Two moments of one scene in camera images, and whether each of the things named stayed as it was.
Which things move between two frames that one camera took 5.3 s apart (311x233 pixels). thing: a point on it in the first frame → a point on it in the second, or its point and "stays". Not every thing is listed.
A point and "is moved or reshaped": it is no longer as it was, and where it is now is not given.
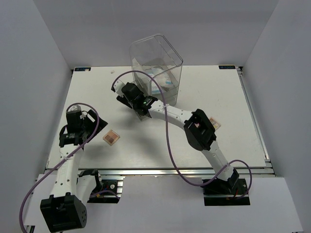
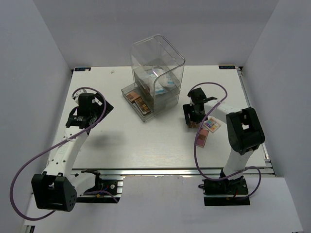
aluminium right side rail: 269,171 stays
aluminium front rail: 171,172 stays
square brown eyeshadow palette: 111,137 is moved or reshaped
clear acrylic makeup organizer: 156,68 stays
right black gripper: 123,100 → 187,109
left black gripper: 86,119 → 101,107
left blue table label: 82,69 stays
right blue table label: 227,67 stays
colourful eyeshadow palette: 215,124 stays
